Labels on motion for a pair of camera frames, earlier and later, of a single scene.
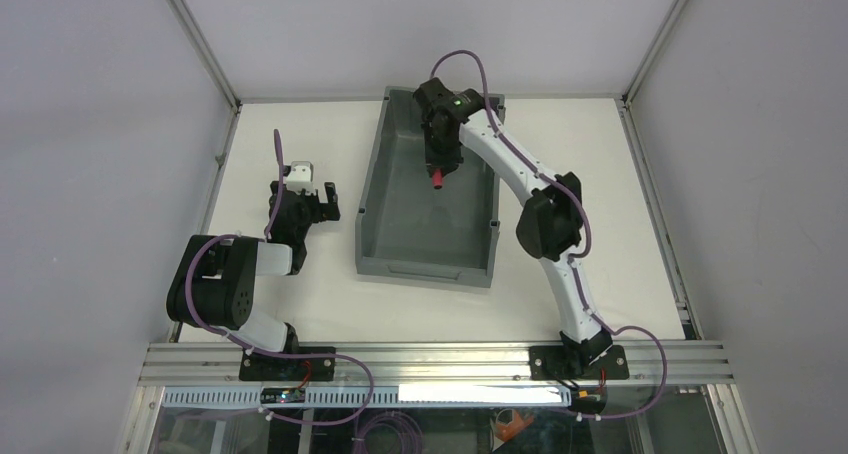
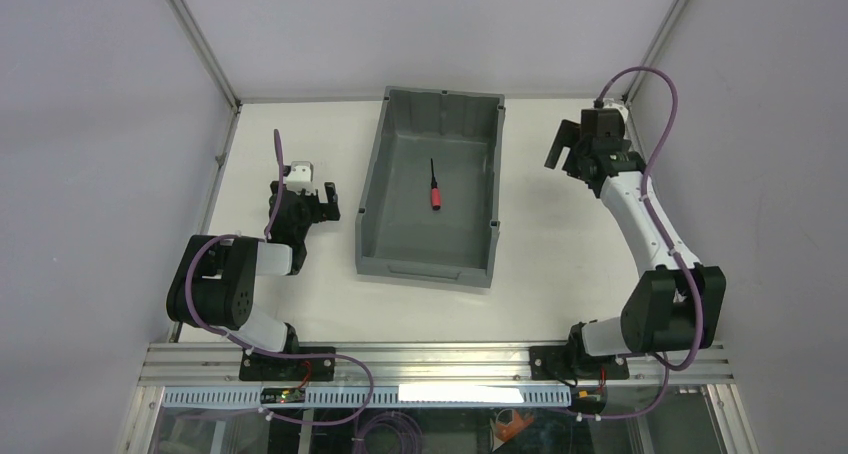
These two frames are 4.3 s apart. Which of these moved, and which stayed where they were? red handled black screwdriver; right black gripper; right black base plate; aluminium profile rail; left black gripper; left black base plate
Moved: right black gripper; red handled black screwdriver
Stayed: right black base plate; left black gripper; left black base plate; aluminium profile rail
